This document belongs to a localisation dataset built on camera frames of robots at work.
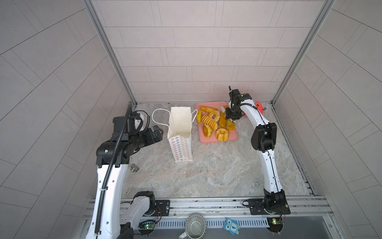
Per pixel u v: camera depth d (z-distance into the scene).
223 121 0.99
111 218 0.35
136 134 0.53
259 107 1.05
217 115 1.02
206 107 1.07
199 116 1.02
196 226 0.66
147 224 0.65
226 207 0.73
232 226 0.65
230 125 0.97
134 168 0.82
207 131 0.94
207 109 1.06
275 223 0.68
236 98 0.77
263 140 0.64
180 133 0.96
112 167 0.38
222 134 0.94
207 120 0.99
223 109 1.01
